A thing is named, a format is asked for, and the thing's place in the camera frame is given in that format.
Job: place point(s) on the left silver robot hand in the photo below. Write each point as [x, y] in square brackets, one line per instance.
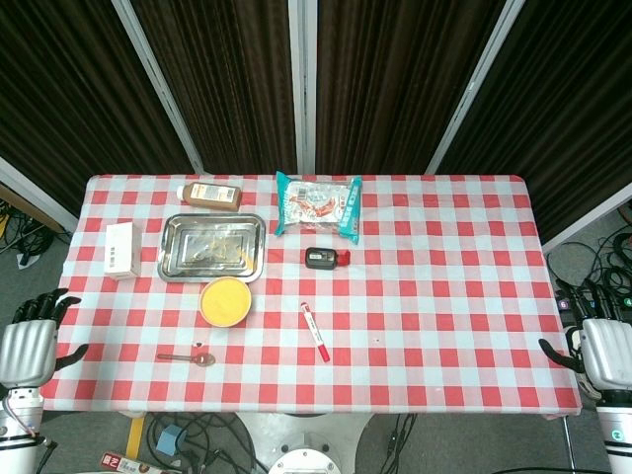
[27, 345]

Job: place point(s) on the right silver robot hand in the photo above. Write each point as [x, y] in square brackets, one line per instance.
[607, 345]

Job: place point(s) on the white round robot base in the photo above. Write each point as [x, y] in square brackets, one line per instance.
[302, 444]

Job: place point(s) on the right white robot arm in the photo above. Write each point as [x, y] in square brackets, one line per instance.
[617, 434]

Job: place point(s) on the yellow bowl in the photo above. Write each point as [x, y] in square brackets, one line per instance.
[225, 298]

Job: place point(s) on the black power strip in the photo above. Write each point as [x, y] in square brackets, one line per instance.
[568, 302]

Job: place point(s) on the white cardboard box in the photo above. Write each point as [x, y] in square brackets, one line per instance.
[121, 249]

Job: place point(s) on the red and white flat package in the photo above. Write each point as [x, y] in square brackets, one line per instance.
[128, 465]

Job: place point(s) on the small blue box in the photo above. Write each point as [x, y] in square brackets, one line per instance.
[170, 440]

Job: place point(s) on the red white checkered tablecloth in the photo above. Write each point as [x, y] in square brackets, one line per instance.
[419, 321]

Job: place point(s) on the rectangular steel tray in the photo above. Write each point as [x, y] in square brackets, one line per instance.
[212, 247]

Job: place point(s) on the brown liquid plastic bottle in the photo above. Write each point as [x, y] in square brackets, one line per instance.
[212, 196]

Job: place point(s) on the dark brown curtain panel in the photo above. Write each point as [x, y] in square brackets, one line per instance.
[222, 84]
[390, 84]
[64, 99]
[568, 108]

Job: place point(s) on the red and white marker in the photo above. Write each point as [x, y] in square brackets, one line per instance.
[314, 331]

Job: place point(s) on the black ink bottle red cap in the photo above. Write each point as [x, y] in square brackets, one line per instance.
[320, 258]

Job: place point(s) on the teal snack bag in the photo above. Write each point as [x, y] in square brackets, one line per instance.
[318, 205]

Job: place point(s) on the white partition post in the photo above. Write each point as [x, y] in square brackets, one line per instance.
[587, 219]
[158, 84]
[34, 195]
[476, 84]
[302, 84]

